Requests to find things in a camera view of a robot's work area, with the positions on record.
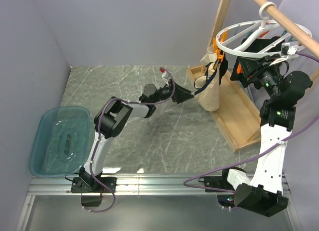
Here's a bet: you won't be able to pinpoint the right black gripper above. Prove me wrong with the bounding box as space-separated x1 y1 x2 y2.
237 54 283 100

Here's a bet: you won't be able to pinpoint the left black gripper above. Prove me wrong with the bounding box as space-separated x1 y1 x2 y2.
152 79 194 105

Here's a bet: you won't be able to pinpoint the beige underwear navy trim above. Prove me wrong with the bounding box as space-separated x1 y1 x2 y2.
193 61 224 112

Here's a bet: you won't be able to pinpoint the orange clothes peg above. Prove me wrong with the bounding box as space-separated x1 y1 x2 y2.
215 50 225 67
236 63 243 74
212 38 220 54

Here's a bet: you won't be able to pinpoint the white round clip hanger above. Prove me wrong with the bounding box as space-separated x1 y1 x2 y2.
212 1 306 63

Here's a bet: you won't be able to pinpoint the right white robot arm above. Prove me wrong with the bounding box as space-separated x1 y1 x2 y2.
219 56 313 217

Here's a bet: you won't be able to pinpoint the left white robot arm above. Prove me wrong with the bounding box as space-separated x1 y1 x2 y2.
71 79 194 193

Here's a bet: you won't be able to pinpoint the black underwear white waistband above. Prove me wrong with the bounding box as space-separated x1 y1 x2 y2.
199 45 230 75

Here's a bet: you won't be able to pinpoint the black striped boxer shorts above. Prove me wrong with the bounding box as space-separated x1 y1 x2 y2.
230 36 283 88

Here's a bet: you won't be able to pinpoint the teal plastic basin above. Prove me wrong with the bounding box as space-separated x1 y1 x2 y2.
29 106 90 178

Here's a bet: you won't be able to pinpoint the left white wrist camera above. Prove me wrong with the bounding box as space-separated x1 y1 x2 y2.
159 67 171 81

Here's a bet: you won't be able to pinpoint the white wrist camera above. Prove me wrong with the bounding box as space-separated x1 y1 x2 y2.
159 67 171 81
270 42 300 66

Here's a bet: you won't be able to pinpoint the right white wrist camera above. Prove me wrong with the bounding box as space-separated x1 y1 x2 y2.
270 42 300 66

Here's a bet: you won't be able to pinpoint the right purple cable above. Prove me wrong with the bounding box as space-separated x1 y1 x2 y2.
183 52 319 193

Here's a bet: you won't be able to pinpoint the aluminium mounting rail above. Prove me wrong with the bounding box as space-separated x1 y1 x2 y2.
16 174 302 231

